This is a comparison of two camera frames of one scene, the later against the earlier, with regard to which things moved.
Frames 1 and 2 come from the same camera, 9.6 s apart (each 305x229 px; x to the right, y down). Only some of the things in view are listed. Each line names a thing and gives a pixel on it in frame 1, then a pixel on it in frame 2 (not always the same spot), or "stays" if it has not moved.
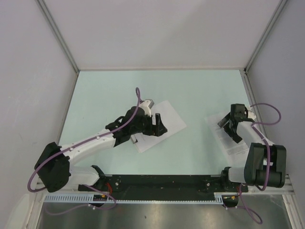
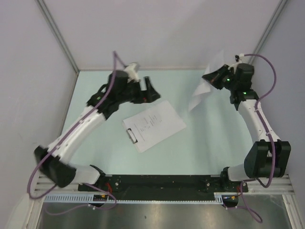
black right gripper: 235,137 -> 214,78
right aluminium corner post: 264,35 stays
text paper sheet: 236,154 -> 205,88
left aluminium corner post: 52,23 stays
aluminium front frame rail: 286,189 stays
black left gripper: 153,130 -> 150,95
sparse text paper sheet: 170,119 stays
